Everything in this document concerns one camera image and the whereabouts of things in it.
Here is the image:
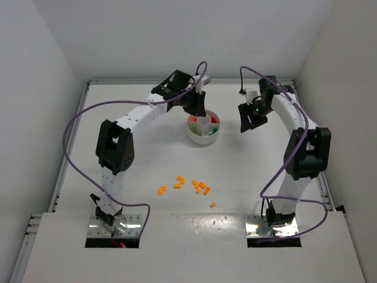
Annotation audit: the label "yellow curved lego piece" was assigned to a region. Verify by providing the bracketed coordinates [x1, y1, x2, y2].
[158, 186, 167, 195]

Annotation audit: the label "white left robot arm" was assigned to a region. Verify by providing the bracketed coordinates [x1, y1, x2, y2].
[92, 70, 210, 235]

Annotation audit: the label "yellow curved elbow lego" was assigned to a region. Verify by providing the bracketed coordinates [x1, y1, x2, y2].
[177, 176, 185, 185]

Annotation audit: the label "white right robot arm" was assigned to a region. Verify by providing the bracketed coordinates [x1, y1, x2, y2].
[238, 76, 332, 227]

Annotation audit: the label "green legos in container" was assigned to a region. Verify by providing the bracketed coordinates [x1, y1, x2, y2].
[208, 127, 219, 136]

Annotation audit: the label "white divided round container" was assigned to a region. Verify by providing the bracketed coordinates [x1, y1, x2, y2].
[186, 110, 220, 146]

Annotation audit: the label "yellow long lego brick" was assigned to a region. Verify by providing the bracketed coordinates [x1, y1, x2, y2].
[204, 187, 210, 196]

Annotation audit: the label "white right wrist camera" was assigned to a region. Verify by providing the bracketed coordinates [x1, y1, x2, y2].
[246, 88, 259, 104]

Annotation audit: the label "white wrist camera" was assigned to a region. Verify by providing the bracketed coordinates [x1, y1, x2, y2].
[246, 88, 259, 104]
[193, 75, 211, 93]

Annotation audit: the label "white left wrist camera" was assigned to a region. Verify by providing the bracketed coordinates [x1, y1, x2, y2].
[193, 75, 211, 93]

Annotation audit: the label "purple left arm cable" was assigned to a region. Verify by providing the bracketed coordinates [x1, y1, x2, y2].
[63, 61, 209, 239]

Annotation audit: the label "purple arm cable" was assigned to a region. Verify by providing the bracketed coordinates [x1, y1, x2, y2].
[63, 61, 209, 239]
[239, 65, 329, 242]

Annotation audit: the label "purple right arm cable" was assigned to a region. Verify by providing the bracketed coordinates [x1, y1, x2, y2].
[239, 65, 329, 242]

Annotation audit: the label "aluminium frame rail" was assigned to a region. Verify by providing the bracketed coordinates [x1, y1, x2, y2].
[290, 79, 335, 212]

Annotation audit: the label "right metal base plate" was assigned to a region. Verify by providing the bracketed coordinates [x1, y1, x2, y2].
[244, 214, 299, 238]

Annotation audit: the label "metal base plate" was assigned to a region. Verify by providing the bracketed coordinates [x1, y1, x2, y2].
[87, 214, 142, 238]
[244, 214, 299, 238]

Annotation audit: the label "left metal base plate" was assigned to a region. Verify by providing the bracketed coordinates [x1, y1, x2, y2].
[87, 214, 142, 238]

